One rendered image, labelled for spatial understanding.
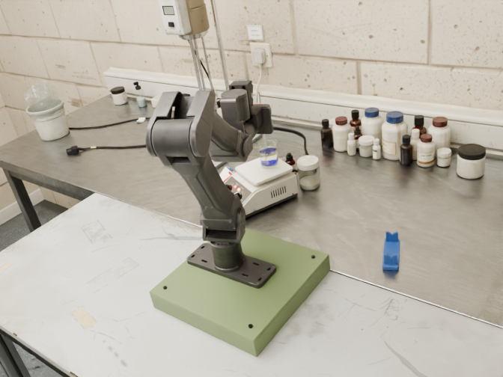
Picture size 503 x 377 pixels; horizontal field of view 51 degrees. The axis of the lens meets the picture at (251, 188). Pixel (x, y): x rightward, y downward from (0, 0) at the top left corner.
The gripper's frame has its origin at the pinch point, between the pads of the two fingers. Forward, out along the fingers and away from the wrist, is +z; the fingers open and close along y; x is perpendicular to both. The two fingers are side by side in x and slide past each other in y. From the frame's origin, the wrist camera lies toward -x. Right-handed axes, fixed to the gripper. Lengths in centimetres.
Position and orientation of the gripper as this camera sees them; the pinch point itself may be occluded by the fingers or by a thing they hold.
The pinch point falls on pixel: (260, 108)
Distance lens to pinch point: 133.3
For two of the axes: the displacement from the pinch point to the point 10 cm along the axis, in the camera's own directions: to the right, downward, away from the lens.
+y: -9.5, -0.2, 3.0
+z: 2.8, -4.7, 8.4
